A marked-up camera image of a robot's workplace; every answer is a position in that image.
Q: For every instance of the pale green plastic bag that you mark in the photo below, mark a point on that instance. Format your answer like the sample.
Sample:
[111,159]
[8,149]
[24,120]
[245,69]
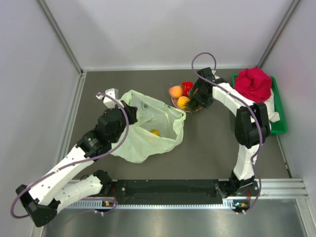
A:
[151,114]

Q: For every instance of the aluminium frame rail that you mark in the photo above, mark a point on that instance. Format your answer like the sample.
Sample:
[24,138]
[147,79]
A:
[59,104]

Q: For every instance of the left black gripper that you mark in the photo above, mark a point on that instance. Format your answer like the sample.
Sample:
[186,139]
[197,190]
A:
[132,111]

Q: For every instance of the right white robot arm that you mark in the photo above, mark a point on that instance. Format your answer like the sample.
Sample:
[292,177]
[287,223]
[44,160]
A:
[252,127]

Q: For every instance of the pink plate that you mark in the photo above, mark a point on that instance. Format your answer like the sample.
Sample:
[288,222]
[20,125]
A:
[174,103]

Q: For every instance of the yellow orange fruit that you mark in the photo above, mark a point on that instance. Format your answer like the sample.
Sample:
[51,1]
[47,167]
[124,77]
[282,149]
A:
[183,102]

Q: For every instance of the red bell pepper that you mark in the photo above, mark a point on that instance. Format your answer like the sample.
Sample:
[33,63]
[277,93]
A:
[186,86]

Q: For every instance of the toy pineapple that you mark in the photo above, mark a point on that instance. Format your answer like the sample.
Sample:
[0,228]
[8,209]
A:
[194,104]

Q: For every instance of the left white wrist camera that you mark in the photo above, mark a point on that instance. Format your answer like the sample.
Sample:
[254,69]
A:
[113,93]

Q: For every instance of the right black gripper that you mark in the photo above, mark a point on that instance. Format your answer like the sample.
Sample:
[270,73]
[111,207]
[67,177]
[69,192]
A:
[206,102]

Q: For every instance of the white cloth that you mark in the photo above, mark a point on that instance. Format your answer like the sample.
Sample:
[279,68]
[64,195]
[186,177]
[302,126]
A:
[270,104]

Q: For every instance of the green plastic tray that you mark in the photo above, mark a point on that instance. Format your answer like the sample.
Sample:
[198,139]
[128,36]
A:
[279,127]

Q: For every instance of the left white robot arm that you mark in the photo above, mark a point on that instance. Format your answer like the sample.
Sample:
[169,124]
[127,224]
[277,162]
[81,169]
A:
[44,199]

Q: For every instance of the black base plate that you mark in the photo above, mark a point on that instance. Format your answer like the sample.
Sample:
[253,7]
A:
[176,192]

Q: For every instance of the red cloth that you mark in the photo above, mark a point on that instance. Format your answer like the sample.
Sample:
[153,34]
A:
[254,84]

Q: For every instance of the pink peach fruit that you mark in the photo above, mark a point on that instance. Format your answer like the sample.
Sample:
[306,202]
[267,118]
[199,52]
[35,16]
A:
[176,91]

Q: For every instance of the orange green mango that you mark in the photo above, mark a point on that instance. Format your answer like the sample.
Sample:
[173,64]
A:
[155,132]

